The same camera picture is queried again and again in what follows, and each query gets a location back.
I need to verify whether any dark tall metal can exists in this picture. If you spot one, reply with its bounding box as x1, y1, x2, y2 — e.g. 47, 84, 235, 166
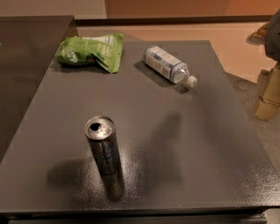
85, 116, 119, 175

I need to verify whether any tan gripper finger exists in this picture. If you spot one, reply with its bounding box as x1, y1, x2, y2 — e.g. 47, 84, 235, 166
251, 23, 269, 43

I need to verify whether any clear blue-label plastic bottle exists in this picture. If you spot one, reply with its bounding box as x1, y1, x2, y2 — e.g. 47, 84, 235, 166
144, 45, 198, 89

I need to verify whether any dark wooden wall rail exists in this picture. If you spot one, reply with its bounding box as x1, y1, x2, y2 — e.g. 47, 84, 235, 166
76, 15, 272, 26

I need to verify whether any green chip bag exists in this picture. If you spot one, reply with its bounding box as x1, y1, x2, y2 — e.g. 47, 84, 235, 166
57, 33, 123, 74

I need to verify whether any tan taped gripper finger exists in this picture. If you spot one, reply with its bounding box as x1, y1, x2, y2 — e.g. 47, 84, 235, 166
254, 63, 280, 120

